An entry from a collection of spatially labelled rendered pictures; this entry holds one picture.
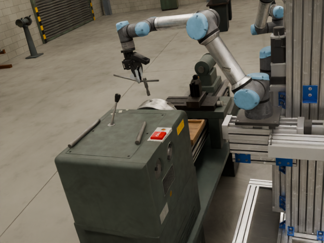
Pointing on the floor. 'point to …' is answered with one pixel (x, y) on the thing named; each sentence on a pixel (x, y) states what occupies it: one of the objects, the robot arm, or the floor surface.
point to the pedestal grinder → (28, 36)
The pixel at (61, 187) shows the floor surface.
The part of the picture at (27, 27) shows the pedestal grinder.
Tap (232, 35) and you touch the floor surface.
